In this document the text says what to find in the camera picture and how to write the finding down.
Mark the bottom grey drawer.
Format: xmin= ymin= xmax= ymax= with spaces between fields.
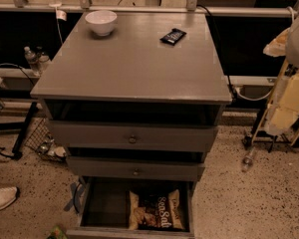
xmin=68 ymin=177 xmax=194 ymax=239

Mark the white ceramic bowl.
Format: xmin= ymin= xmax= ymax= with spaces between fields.
xmin=85 ymin=10 xmax=118 ymax=36

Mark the green snack package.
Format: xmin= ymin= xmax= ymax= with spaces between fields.
xmin=46 ymin=225 xmax=68 ymax=239

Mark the glass jar on ledge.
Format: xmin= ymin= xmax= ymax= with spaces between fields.
xmin=37 ymin=46 xmax=51 ymax=71

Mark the yellow metal frame stand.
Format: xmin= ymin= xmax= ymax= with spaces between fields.
xmin=243 ymin=61 xmax=299 ymax=146

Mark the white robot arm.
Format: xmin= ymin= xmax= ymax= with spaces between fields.
xmin=263 ymin=15 xmax=299 ymax=135

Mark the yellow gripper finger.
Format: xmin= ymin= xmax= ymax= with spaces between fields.
xmin=264 ymin=72 xmax=299 ymax=135

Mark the dark candy bar wrapper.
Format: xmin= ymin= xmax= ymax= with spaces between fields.
xmin=160 ymin=28 xmax=186 ymax=46

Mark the black stand leg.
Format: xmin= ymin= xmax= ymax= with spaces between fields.
xmin=0 ymin=102 xmax=38 ymax=160

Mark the wire mesh basket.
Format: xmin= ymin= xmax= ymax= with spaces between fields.
xmin=24 ymin=119 xmax=66 ymax=162

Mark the blue tape cross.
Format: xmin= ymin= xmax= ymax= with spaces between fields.
xmin=64 ymin=182 xmax=85 ymax=213

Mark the grey drawer cabinet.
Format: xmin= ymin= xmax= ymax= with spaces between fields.
xmin=30 ymin=11 xmax=233 ymax=183

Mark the brown sea salt chip bag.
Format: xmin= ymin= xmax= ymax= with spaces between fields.
xmin=129 ymin=189 xmax=184 ymax=230

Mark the middle grey drawer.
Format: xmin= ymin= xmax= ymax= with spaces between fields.
xmin=67 ymin=156 xmax=204 ymax=182

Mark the white hanging tag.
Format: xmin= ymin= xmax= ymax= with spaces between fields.
xmin=56 ymin=10 xmax=67 ymax=21

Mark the white sneaker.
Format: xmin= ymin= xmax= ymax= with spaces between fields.
xmin=0 ymin=186 xmax=18 ymax=210

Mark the top grey drawer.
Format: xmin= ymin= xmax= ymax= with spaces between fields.
xmin=48 ymin=120 xmax=217 ymax=152

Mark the clear water bottle on ledge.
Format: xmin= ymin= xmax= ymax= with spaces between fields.
xmin=24 ymin=46 xmax=41 ymax=77

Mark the black cable behind cabinet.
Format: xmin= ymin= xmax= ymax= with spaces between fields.
xmin=196 ymin=4 xmax=238 ymax=102

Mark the plastic bottle on floor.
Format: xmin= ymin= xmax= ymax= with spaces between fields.
xmin=242 ymin=147 xmax=256 ymax=172

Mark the grey drawer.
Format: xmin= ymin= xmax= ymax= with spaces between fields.
xmin=48 ymin=120 xmax=217 ymax=152
xmin=67 ymin=156 xmax=204 ymax=182
xmin=68 ymin=177 xmax=194 ymax=239

